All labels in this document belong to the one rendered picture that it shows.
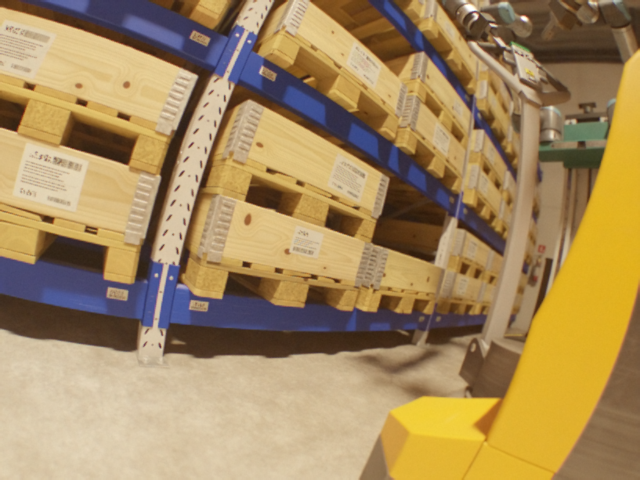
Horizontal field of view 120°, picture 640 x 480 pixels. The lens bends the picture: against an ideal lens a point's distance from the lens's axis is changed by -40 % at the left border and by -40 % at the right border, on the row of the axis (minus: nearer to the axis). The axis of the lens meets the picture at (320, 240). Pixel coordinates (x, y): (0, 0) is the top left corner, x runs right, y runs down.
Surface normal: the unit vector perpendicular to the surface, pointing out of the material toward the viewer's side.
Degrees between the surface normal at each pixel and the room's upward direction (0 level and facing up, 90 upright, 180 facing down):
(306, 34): 90
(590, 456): 90
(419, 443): 90
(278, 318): 90
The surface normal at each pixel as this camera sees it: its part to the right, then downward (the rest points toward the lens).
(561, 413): -0.73, -0.21
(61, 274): 0.64, 0.16
